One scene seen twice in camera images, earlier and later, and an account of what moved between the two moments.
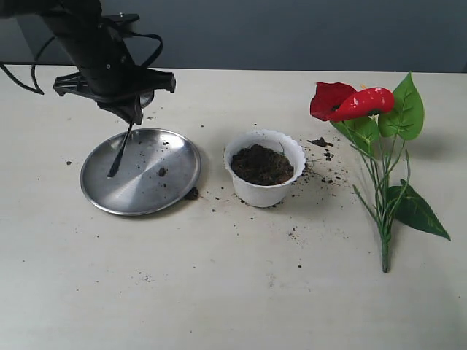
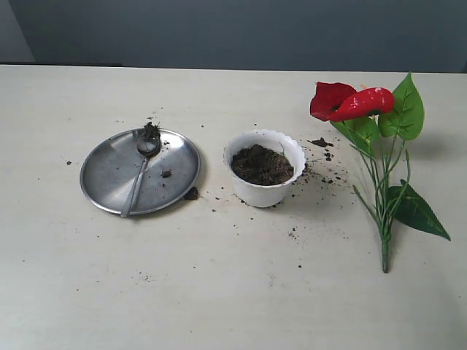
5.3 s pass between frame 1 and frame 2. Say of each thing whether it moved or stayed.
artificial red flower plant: stayed
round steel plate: stayed
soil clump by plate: stayed
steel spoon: moved
